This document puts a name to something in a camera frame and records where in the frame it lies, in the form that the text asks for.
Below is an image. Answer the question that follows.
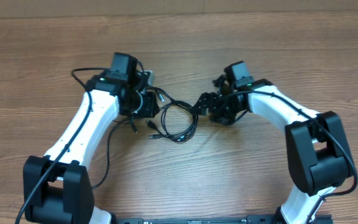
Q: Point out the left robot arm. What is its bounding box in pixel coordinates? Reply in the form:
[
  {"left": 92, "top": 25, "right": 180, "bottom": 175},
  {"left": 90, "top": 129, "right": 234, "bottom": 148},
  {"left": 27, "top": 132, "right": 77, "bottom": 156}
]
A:
[{"left": 16, "top": 52, "right": 159, "bottom": 223}]

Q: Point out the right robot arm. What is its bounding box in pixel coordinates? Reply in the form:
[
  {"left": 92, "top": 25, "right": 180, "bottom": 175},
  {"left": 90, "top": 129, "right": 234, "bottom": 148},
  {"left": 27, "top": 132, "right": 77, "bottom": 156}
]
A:
[{"left": 192, "top": 61, "right": 358, "bottom": 223}]

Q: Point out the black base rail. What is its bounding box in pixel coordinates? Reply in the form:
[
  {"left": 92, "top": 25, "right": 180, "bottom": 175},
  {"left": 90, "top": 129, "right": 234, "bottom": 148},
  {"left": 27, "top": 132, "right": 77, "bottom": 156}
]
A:
[{"left": 110, "top": 213, "right": 334, "bottom": 224}]

